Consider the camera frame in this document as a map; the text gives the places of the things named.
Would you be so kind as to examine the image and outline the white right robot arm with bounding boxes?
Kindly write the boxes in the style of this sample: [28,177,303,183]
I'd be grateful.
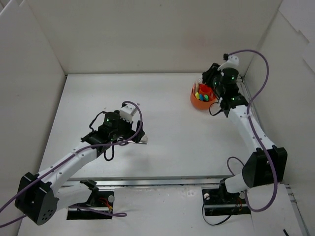
[202,63,288,203]

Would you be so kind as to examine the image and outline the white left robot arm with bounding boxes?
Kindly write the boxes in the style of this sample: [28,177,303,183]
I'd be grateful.
[15,103,145,225]

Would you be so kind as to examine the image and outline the orange round divided container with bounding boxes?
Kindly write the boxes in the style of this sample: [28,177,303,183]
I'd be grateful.
[190,83,217,111]

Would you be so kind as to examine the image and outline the white staples box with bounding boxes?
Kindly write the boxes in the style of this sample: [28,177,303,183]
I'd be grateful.
[140,136,148,144]

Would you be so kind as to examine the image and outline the black handled scissors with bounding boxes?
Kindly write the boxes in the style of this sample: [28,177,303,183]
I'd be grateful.
[117,140,129,146]

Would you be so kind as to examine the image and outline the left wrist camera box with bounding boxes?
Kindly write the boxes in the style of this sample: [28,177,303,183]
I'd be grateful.
[119,103,137,123]

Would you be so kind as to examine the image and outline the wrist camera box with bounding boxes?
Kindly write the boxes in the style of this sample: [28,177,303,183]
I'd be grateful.
[218,54,239,71]
[119,103,137,123]

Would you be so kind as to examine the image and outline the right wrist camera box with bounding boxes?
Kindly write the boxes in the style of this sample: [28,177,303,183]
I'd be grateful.
[218,54,239,71]

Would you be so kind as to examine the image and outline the aluminium rail frame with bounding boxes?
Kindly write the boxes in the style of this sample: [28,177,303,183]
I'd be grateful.
[47,73,309,236]

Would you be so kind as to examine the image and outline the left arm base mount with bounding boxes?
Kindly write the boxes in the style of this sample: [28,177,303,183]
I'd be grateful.
[66,180,115,220]

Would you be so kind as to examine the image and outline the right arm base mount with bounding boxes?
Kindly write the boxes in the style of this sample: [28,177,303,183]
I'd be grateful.
[202,179,251,216]

